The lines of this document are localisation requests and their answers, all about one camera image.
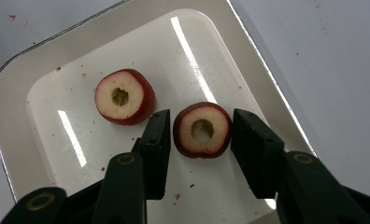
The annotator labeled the cored red hawthorn fruit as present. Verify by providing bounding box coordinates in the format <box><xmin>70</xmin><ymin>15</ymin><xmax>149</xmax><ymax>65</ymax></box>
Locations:
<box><xmin>172</xmin><ymin>101</ymin><xmax>234</xmax><ymax>160</ymax></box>
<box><xmin>93</xmin><ymin>68</ymin><xmax>157</xmax><ymax>127</ymax></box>

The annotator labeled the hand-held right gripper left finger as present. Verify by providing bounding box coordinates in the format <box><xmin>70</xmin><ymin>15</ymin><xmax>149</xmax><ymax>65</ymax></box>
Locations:
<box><xmin>93</xmin><ymin>108</ymin><xmax>172</xmax><ymax>224</ymax></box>

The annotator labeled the white square tray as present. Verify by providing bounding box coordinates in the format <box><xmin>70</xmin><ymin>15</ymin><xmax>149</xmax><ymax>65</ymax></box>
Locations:
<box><xmin>0</xmin><ymin>0</ymin><xmax>319</xmax><ymax>224</ymax></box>

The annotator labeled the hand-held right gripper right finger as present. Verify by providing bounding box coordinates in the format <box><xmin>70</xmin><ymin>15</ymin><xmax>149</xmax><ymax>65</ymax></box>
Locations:
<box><xmin>230</xmin><ymin>107</ymin><xmax>357</xmax><ymax>224</ymax></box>

